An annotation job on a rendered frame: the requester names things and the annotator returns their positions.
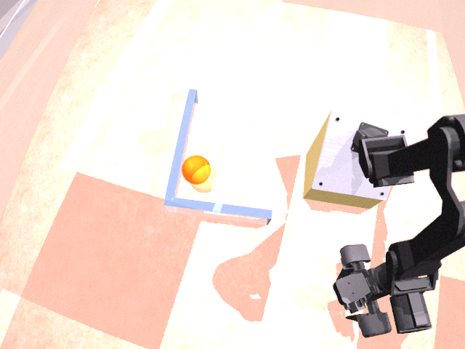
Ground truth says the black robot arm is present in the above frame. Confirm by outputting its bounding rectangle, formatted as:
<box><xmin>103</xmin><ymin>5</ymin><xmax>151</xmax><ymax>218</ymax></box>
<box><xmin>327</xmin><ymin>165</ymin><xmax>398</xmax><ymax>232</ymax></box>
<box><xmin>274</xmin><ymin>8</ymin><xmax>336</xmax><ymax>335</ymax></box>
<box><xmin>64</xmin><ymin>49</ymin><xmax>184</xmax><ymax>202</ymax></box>
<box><xmin>333</xmin><ymin>113</ymin><xmax>465</xmax><ymax>334</ymax></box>

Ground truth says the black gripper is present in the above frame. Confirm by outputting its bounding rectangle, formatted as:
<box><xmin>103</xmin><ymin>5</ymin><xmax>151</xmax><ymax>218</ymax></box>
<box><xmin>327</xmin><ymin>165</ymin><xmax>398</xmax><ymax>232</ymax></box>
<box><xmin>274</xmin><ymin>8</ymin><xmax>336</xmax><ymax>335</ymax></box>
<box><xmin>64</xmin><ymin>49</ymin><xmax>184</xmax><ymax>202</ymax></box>
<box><xmin>337</xmin><ymin>244</ymin><xmax>392</xmax><ymax>338</ymax></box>

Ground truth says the clear low corner wall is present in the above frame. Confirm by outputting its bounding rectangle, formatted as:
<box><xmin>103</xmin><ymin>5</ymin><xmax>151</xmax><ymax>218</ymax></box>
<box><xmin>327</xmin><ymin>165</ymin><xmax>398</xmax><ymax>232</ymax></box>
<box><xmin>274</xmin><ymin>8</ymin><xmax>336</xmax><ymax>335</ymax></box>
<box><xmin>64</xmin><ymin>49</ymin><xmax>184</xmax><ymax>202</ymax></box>
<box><xmin>163</xmin><ymin>89</ymin><xmax>272</xmax><ymax>225</ymax></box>
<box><xmin>164</xmin><ymin>92</ymin><xmax>269</xmax><ymax>225</ymax></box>

